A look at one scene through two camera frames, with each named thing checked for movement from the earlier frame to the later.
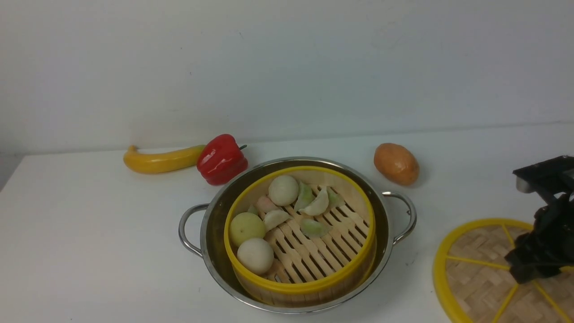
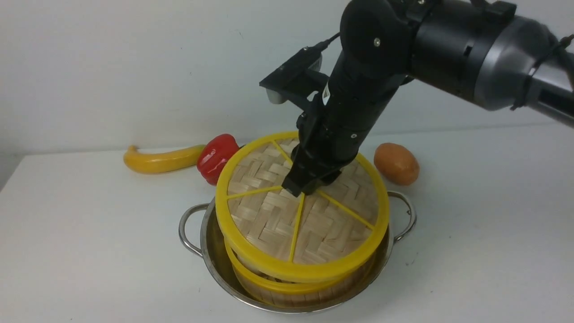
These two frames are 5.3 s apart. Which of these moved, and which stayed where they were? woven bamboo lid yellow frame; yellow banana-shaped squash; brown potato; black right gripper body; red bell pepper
Moved: woven bamboo lid yellow frame; black right gripper body
Stayed: yellow banana-shaped squash; brown potato; red bell pepper
